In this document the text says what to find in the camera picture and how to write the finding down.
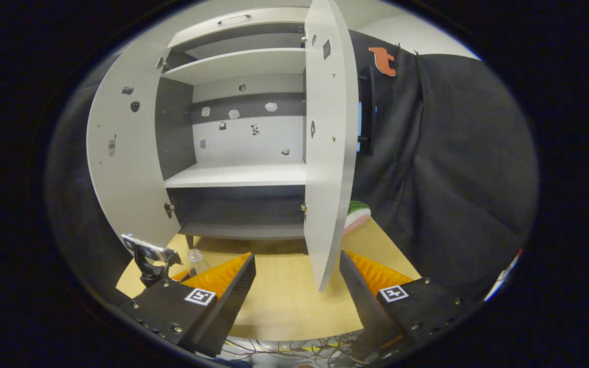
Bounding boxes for white cabinet door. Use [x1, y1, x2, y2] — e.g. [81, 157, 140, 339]
[302, 0, 360, 292]
[86, 41, 195, 251]

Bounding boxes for white red object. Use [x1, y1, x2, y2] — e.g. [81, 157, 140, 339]
[484, 249, 524, 302]

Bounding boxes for green pink watermelon toy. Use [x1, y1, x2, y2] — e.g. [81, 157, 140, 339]
[344, 200, 372, 236]

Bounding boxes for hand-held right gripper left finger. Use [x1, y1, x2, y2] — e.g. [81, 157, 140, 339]
[121, 252, 258, 358]

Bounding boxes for white cabinet shelf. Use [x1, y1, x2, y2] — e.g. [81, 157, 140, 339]
[164, 163, 308, 189]
[161, 48, 307, 86]

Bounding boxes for clear plastic bottle green label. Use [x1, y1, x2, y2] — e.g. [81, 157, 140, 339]
[187, 249, 212, 278]

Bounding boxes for black backdrop cloth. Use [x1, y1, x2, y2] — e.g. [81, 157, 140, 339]
[44, 30, 539, 307]

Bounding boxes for tangle of cables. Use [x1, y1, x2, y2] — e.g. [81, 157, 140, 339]
[217, 331, 374, 368]

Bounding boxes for black door handle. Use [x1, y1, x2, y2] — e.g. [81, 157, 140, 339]
[358, 65, 378, 156]

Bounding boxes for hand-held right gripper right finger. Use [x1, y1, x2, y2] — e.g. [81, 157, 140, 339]
[339, 250, 479, 361]

